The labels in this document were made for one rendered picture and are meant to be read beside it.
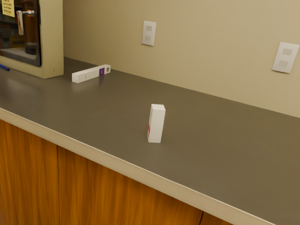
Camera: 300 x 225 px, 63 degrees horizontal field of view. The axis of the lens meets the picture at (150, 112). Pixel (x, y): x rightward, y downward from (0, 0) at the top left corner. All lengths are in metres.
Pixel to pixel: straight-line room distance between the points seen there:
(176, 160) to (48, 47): 0.76
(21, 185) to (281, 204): 0.84
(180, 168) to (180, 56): 0.74
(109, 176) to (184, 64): 0.73
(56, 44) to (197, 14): 0.64
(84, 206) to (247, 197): 0.48
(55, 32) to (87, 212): 0.74
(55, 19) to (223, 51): 0.74
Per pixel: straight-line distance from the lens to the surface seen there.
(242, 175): 0.64
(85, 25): 1.54
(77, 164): 0.76
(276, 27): 1.16
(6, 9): 1.27
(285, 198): 0.63
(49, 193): 0.93
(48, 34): 1.15
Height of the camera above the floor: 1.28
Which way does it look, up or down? 23 degrees down
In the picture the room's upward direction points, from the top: 8 degrees clockwise
